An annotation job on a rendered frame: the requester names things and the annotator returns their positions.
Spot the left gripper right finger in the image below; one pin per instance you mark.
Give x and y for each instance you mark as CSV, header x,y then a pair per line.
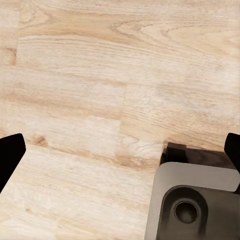
x,y
232,149

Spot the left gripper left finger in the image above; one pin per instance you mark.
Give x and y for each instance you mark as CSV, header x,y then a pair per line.
x,y
12,150

